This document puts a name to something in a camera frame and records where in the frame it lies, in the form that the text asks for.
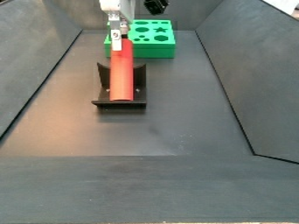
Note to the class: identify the red cylinder peg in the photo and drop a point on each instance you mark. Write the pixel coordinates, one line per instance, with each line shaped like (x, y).
(122, 73)

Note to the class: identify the black cradle fixture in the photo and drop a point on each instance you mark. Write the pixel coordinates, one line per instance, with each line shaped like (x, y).
(140, 101)

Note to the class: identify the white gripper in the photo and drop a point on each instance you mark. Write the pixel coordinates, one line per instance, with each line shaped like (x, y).
(121, 12)

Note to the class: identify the green shape sorter board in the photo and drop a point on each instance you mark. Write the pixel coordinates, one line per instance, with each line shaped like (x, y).
(153, 39)

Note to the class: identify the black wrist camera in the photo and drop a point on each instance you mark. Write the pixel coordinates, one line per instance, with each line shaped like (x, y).
(157, 6)

